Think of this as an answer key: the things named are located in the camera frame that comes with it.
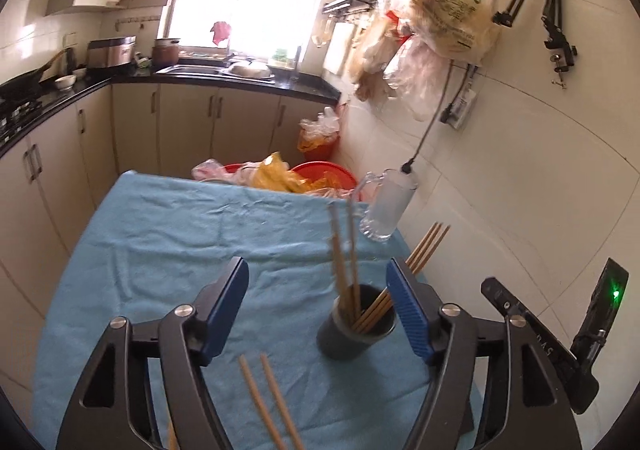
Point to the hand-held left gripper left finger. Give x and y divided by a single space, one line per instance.
225 310

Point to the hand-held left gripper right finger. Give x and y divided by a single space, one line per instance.
407 310

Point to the dark perforated utensil holder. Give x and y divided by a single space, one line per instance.
340 342

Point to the group of wooden chopsticks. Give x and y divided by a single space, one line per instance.
341 270

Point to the wooden chopstick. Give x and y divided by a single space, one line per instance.
261 400
281 400

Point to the blue towel tablecloth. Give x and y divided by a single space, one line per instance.
200 240

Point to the clear glass mug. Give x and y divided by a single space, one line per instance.
390 202

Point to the pink plastic bag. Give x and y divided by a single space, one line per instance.
210 170

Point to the yellow plastic bag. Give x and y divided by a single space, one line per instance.
280 175

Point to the red plastic basin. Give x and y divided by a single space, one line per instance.
330 172

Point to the red bin with bags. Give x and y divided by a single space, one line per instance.
320 140

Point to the beige base cabinets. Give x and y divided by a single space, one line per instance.
150 130

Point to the white power strip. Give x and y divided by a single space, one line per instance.
461 105

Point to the black kitchen countertop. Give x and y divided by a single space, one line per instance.
200 79

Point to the steel kitchen sink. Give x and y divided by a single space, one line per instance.
200 70

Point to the steel kitchen faucet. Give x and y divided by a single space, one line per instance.
297 65

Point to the small green plant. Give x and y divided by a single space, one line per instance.
281 56

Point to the brown clay pot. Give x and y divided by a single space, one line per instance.
166 52

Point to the white hanging board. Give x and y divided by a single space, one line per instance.
337 50

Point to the red cloth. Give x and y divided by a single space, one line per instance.
221 32

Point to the white bowl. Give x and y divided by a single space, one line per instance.
65 82

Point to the silver rice cooker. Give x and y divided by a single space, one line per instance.
111 54

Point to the gas stove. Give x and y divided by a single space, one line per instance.
20 112

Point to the hanging plastic bags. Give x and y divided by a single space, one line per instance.
450 15

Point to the black wok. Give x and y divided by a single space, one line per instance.
22 82

